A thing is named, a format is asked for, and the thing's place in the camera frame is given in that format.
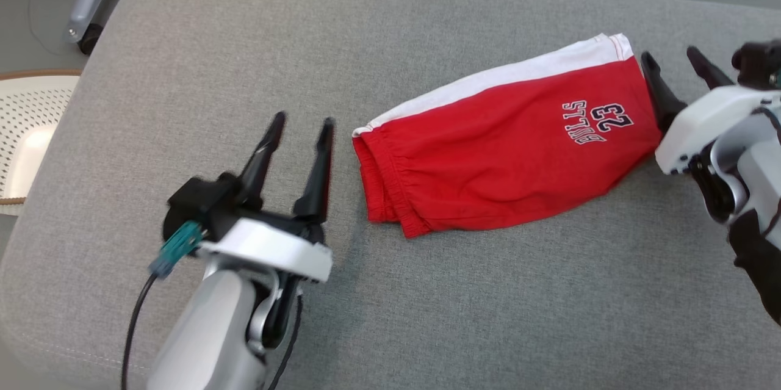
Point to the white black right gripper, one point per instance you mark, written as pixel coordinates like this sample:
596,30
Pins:
708,121

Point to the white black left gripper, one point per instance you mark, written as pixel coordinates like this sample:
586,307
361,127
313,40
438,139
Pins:
268,249

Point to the red shorts with white stripe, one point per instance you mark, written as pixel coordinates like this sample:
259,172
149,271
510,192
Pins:
488,152

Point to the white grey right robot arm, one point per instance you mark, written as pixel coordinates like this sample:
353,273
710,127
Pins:
759,182

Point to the white perforated laundry basket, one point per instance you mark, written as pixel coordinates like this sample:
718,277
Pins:
30,115

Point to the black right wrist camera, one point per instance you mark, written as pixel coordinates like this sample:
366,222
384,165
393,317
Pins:
759,63

